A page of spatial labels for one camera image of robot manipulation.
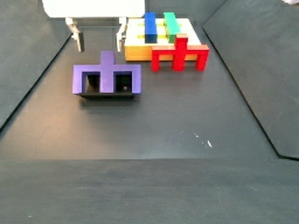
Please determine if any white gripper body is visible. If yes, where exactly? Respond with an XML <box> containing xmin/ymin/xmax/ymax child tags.
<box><xmin>41</xmin><ymin>0</ymin><xmax>145</xmax><ymax>18</ymax></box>

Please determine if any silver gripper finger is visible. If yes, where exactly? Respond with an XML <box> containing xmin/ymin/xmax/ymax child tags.
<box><xmin>65</xmin><ymin>17</ymin><xmax>84</xmax><ymax>53</ymax></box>
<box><xmin>116</xmin><ymin>17</ymin><xmax>127</xmax><ymax>52</ymax></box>

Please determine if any purple E-shaped block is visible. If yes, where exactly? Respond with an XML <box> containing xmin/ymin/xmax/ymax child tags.
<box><xmin>72</xmin><ymin>51</ymin><xmax>141</xmax><ymax>95</ymax></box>

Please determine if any yellow slotted board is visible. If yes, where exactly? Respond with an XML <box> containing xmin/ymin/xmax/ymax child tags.
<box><xmin>124</xmin><ymin>18</ymin><xmax>202</xmax><ymax>61</ymax></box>

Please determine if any blue long bar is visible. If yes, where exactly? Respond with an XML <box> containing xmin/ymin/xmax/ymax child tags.
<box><xmin>144</xmin><ymin>12</ymin><xmax>157</xmax><ymax>44</ymax></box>

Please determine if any green long bar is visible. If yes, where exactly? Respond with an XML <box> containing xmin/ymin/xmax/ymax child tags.
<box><xmin>163</xmin><ymin>12</ymin><xmax>180</xmax><ymax>44</ymax></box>

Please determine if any red E-shaped block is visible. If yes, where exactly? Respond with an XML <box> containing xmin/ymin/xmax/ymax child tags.
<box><xmin>151</xmin><ymin>33</ymin><xmax>210</xmax><ymax>72</ymax></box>

